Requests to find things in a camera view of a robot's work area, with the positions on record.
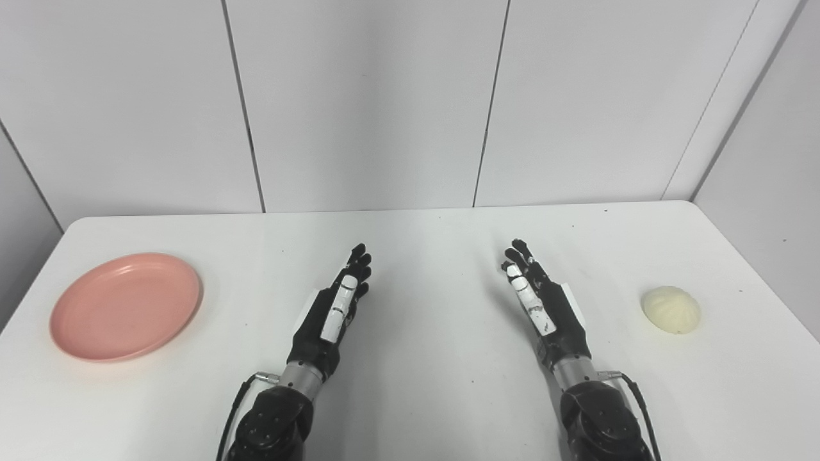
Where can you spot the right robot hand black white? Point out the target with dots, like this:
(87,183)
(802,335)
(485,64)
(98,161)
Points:
(551,314)

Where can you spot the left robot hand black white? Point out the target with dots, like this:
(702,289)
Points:
(328,320)

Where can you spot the cream steamed bun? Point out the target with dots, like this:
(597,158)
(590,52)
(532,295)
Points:
(671,309)

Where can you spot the pink round plate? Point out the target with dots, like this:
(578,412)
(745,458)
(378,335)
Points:
(126,306)

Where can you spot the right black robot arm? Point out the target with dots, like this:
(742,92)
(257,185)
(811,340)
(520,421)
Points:
(599,413)

